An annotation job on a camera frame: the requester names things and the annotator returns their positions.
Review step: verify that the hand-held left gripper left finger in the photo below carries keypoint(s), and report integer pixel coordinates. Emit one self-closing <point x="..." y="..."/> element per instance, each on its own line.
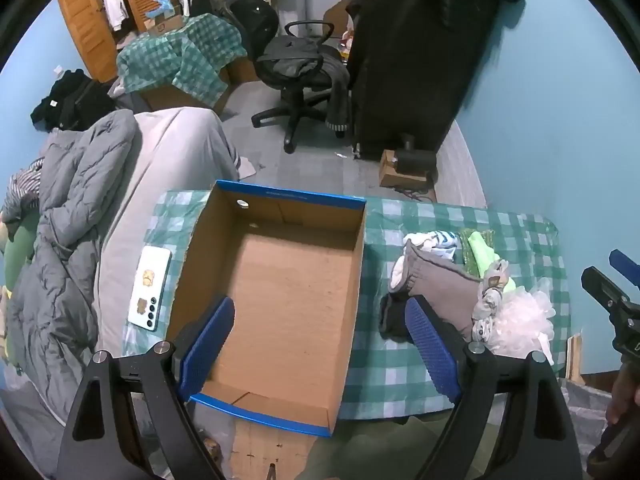
<point x="210" y="345"/>

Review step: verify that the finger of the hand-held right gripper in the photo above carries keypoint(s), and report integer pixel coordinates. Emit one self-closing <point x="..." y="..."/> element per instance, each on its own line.
<point x="621" y="261"/>
<point x="600" y="285"/>

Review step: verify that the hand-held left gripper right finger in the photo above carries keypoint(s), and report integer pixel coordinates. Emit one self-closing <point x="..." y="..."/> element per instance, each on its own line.
<point x="430" y="345"/>

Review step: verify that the black sock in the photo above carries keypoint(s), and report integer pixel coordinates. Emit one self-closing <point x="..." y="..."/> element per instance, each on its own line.
<point x="392" y="317"/>

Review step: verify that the grey fleece-lined sock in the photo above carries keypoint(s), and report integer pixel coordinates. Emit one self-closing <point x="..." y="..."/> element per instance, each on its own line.
<point x="445" y="290"/>

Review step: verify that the white mesh bath loofah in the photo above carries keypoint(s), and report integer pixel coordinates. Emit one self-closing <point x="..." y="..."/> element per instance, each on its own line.
<point x="525" y="317"/>

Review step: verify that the patterned beige sock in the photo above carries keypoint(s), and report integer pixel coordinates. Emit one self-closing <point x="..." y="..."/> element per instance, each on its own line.
<point x="492" y="287"/>

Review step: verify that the blue-edged cardboard box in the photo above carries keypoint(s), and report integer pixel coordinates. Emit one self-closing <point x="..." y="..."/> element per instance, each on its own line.
<point x="290" y="300"/>

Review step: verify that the light green cloth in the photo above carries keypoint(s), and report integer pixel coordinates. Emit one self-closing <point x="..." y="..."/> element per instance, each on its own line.
<point x="487" y="255"/>

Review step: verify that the person's right hand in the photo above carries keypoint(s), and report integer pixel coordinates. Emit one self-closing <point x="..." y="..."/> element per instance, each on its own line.
<point x="625" y="392"/>

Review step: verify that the green checked tablecloth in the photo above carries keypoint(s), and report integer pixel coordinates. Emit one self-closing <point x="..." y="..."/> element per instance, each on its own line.
<point x="390" y="375"/>

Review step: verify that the wooden strip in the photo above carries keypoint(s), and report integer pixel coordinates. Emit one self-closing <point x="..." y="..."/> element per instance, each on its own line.
<point x="575" y="360"/>

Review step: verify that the white smartphone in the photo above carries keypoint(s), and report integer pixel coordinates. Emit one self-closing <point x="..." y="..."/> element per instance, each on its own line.
<point x="149" y="290"/>

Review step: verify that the green glitter sponge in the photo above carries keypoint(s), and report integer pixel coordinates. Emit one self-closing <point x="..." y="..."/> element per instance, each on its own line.
<point x="467" y="255"/>

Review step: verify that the white blue striped sock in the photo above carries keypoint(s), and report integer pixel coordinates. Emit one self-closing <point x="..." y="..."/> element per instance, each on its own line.
<point x="437" y="242"/>

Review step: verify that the flat cardboard sheet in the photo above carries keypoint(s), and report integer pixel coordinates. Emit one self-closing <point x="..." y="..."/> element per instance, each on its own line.
<point x="260" y="447"/>

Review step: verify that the person's olive trousers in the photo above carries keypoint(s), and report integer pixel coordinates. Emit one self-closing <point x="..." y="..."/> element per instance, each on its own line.
<point x="375" y="452"/>

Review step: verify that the small cardboard box with dumbbell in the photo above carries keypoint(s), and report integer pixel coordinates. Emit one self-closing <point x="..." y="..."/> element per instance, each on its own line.
<point x="392" y="172"/>

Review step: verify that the grey quilted duvet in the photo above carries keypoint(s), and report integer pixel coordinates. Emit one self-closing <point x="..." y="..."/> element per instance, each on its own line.
<point x="65" y="240"/>

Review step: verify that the grey bed mattress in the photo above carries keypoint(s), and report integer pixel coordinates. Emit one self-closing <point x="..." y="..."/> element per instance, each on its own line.
<point x="170" y="160"/>

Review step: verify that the green pillow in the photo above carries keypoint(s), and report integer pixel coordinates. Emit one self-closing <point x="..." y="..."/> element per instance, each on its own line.
<point x="17" y="255"/>

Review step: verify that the striped grey cloth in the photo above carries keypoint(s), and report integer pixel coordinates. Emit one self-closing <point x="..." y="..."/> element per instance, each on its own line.
<point x="22" y="185"/>

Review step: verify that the black office chair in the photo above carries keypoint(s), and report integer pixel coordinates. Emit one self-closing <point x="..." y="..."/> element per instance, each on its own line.
<point x="295" y="110"/>

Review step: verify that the pile of black clothes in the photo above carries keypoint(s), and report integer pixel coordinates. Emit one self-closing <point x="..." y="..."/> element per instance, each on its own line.
<point x="70" y="100"/>

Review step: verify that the green checked cover cloth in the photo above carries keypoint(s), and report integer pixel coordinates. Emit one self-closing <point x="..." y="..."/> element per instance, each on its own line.
<point x="190" y="55"/>

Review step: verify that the dark garment with striped cuffs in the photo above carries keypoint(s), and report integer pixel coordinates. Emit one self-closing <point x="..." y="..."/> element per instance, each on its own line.
<point x="305" y="65"/>

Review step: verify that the blue plastic bag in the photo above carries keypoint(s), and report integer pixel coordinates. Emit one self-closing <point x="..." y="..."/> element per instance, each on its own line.
<point x="160" y="6"/>

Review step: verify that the wooden wardrobe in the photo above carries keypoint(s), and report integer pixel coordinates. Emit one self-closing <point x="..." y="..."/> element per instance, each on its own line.
<point x="85" y="25"/>

